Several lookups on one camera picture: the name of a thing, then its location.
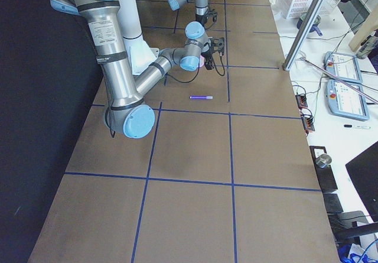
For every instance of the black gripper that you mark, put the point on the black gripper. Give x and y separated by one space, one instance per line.
208 54
201 18

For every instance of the purple marker pen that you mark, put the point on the purple marker pen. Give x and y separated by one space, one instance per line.
194 97

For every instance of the pink mesh pen holder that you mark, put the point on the pink mesh pen holder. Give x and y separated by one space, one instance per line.
202 60

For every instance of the orange black electronics module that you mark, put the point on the orange black electronics module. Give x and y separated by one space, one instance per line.
301 100

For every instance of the upper grey teach pendant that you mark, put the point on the upper grey teach pendant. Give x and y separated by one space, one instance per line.
344 66

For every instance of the grey teach pendant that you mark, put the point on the grey teach pendant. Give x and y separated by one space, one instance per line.
344 66
345 102

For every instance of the lower grey teach pendant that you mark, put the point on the lower grey teach pendant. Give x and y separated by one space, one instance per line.
345 102

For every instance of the black marker on desk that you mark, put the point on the black marker on desk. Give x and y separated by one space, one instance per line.
356 126

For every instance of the black box under cup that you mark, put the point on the black box under cup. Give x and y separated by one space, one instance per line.
325 176

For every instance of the beige chair leg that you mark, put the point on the beige chair leg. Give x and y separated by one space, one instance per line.
369 25

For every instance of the black computer monitor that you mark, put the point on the black computer monitor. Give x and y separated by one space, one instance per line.
362 171

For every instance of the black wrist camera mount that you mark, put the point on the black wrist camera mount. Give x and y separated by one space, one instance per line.
212 14
217 45

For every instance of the aluminium frame post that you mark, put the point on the aluminium frame post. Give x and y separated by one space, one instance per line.
302 34

